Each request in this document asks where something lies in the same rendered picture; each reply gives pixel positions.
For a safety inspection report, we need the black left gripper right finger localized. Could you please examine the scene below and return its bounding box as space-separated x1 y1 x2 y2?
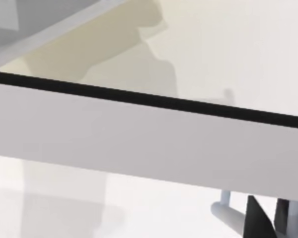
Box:
274 198 291 238

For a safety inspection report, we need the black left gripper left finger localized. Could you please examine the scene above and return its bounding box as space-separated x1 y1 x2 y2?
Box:
242 195 279 238

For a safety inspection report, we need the grey metal table frame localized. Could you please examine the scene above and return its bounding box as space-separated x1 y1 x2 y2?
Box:
210 190 298 238

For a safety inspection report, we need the white table edge panel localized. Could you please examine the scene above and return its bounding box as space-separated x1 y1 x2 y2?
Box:
0 70 298 204

